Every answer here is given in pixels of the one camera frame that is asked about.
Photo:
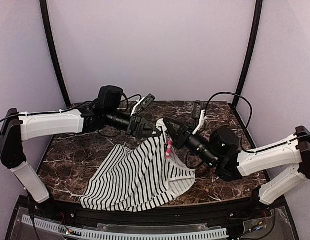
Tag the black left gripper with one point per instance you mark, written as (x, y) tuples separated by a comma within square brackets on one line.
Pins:
[(134, 125)]

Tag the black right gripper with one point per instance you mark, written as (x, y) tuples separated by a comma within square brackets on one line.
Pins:
[(182, 137)]

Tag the black white striped garment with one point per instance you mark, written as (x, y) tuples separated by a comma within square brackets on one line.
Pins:
[(140, 179)]

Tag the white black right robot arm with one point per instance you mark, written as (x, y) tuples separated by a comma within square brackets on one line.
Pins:
[(222, 152)]

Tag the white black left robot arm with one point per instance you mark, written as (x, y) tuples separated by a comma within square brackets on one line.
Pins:
[(87, 117)]

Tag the pink flower brooch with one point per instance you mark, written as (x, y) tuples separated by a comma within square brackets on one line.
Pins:
[(169, 148)]

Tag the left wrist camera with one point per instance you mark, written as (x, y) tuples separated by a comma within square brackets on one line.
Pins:
[(142, 104)]

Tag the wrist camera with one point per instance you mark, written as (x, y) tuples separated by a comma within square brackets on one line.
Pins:
[(198, 117), (142, 104)]

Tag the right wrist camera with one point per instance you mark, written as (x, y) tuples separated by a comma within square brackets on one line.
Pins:
[(198, 117)]

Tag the black front frame rail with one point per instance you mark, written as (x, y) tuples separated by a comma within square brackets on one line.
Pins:
[(217, 213)]

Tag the white slotted cable duct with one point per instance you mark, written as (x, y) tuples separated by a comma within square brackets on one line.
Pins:
[(126, 232)]

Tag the black right frame post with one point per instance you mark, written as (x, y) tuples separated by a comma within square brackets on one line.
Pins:
[(249, 52)]

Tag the black frame post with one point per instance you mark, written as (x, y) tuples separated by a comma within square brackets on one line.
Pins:
[(249, 52), (53, 52)]

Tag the black left frame post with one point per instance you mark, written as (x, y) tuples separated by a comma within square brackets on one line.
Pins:
[(53, 52)]

